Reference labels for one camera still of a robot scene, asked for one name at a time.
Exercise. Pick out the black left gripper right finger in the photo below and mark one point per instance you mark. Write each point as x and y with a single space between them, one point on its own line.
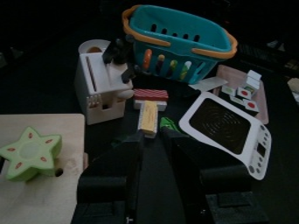
210 186

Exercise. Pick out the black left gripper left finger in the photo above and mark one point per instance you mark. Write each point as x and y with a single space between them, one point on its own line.
105 186

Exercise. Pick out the white wooden knife block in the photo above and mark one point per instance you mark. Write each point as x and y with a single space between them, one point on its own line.
99 96

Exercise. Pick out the white handheld game console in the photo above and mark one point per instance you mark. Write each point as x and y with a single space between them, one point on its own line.
223 125

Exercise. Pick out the green toy star fruit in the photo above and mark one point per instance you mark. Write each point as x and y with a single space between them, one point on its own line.
31 151

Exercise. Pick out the green toy vegetable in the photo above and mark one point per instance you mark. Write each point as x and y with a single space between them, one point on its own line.
169 123

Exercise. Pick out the small pink box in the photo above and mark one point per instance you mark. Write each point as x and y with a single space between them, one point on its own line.
150 112

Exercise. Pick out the white cube with red dot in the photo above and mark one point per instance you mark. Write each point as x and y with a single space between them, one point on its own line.
245 93
251 105

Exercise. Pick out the white cube with green dot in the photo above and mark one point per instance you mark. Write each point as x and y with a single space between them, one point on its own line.
229 90
235 99

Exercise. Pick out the pink tray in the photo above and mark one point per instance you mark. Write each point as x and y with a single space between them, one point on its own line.
262 96

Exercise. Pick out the white card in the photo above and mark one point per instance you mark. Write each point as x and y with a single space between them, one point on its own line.
209 84

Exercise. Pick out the yellow-green toy food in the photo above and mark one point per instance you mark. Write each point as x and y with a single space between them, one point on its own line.
173 67

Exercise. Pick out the orange toy carrot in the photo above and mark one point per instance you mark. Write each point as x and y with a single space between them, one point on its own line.
147 59

